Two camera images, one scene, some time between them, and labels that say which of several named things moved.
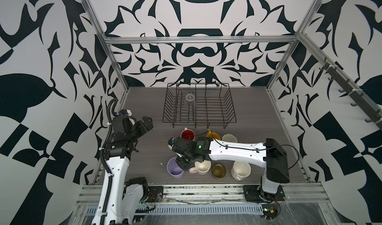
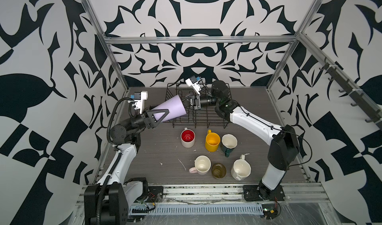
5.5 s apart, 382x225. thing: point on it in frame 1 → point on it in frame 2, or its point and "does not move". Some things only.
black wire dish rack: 199,103 does not move
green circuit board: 270,211 does not move
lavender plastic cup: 174,169 → 175,106
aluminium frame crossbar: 134,39 does not move
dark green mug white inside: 229,137 does not move
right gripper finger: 183,162 → 190,97
